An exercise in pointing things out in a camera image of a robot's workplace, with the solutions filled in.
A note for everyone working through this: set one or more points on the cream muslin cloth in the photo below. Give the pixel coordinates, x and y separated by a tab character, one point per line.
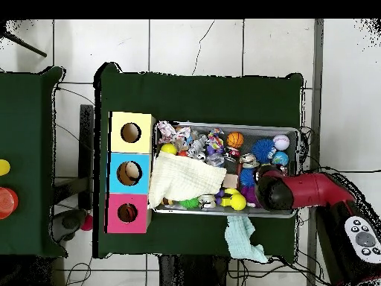
184	178

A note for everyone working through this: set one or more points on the blue spiky ball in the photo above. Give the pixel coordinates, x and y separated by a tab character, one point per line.
247	178
262	150

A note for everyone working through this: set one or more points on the orange striped tiger plush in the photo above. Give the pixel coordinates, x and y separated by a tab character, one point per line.
128	213

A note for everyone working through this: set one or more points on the mint green muslin cloth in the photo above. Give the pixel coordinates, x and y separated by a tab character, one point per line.
241	238

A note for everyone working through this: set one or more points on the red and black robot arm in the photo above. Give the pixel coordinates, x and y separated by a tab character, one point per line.
312	190

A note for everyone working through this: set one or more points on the wooden box with three holes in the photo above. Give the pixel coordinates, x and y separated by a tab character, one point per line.
140	143

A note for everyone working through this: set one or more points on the silver mesh bin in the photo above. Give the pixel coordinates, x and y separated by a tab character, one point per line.
256	131

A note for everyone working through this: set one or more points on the smooth yellow ball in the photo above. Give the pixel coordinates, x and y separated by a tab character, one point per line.
168	148

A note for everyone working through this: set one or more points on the small orange basketball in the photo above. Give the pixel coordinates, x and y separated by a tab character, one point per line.
235	140

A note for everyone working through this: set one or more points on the dark green table cloth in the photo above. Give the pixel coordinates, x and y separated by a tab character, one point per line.
26	119
193	98

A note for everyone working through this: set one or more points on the purple knobbly toy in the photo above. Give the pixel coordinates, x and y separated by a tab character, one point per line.
249	195

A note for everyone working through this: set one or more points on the globe print ball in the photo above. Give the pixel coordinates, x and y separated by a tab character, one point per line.
280	158

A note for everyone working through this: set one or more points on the small white baseball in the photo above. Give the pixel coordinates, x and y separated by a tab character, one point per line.
281	142

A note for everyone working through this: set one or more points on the grey rounded object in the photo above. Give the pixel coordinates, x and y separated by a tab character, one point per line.
68	223

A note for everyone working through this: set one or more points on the yellow round object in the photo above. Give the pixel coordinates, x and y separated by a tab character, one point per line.
3	167

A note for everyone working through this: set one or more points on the orange round object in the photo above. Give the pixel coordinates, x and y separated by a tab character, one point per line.
7	202

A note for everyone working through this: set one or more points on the black rod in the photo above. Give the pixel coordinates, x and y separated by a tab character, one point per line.
26	46

